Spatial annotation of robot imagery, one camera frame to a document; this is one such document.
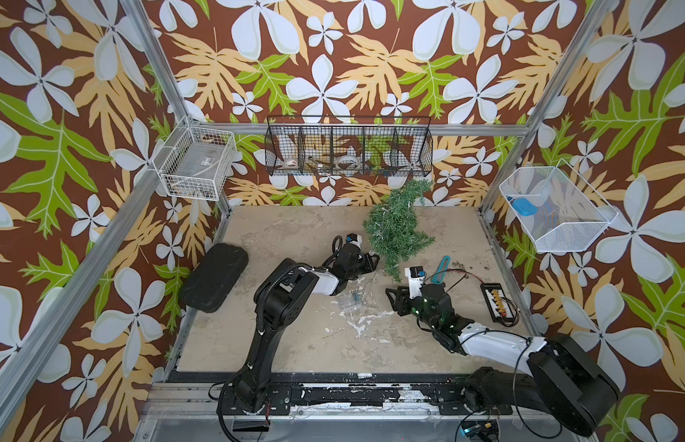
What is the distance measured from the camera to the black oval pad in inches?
35.0

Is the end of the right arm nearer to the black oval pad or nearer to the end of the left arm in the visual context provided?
→ the end of the left arm

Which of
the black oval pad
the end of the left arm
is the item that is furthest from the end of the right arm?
the black oval pad
